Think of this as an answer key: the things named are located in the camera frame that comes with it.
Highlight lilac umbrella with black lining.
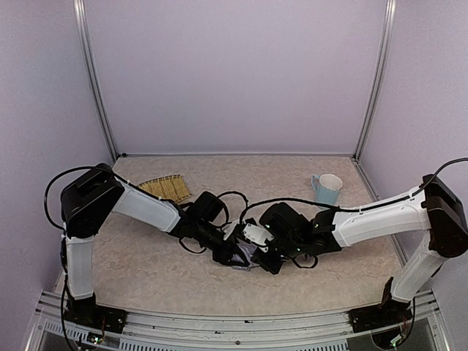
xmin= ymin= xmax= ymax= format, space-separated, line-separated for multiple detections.
xmin=231 ymin=241 xmax=260 ymax=271

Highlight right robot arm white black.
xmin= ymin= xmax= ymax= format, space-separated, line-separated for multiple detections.
xmin=243 ymin=174 xmax=467 ymax=310

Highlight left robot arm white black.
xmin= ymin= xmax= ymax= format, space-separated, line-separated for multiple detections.
xmin=60 ymin=163 xmax=249 ymax=301

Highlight woven bamboo tray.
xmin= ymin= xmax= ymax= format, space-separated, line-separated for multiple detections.
xmin=138 ymin=174 xmax=191 ymax=203

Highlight light blue plastic jug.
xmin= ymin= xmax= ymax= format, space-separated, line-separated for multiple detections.
xmin=311 ymin=173 xmax=343 ymax=205

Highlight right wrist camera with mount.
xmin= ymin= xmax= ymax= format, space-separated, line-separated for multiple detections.
xmin=241 ymin=222 xmax=274 ymax=252

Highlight aluminium front rail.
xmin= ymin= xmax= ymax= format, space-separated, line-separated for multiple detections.
xmin=21 ymin=291 xmax=450 ymax=350

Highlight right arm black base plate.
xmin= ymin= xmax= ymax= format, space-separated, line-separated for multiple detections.
xmin=349 ymin=304 xmax=412 ymax=333

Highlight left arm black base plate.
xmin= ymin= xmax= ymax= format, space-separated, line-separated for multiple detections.
xmin=64 ymin=305 xmax=128 ymax=334

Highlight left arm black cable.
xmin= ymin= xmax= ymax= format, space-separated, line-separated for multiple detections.
xmin=42 ymin=167 xmax=129 ymax=231

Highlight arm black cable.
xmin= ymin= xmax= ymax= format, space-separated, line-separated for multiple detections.
xmin=239 ymin=158 xmax=468 ymax=224
xmin=42 ymin=167 xmax=129 ymax=231

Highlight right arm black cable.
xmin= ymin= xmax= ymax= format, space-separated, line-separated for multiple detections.
xmin=239 ymin=158 xmax=468 ymax=224

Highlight aluminium corner post right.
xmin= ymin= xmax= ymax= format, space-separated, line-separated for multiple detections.
xmin=353 ymin=0 xmax=397 ymax=163

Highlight aluminium corner post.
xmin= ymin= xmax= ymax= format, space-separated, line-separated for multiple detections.
xmin=73 ymin=0 xmax=119 ymax=162
xmin=353 ymin=0 xmax=397 ymax=163

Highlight aluminium corner post left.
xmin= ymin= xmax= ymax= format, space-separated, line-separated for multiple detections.
xmin=73 ymin=0 xmax=119 ymax=162

